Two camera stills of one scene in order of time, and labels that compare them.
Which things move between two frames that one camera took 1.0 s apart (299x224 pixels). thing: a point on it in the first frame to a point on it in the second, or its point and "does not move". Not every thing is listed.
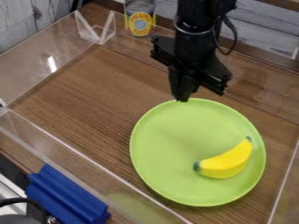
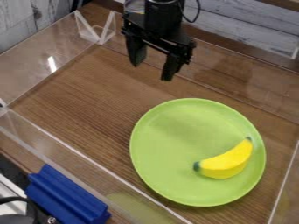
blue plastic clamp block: x=64 y=201 does not move
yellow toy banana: x=223 y=166 does not move
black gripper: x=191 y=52 to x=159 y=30
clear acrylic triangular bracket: x=96 y=33 does not move
